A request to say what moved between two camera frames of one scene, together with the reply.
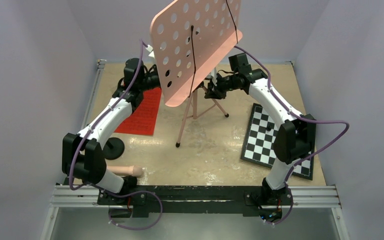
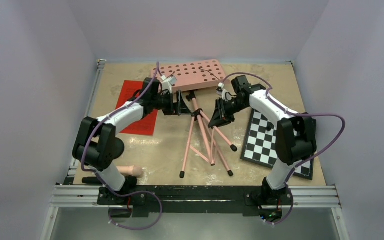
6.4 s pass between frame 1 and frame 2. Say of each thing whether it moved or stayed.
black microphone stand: stayed
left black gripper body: moved
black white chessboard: stayed
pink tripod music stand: moved
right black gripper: moved
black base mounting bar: stayed
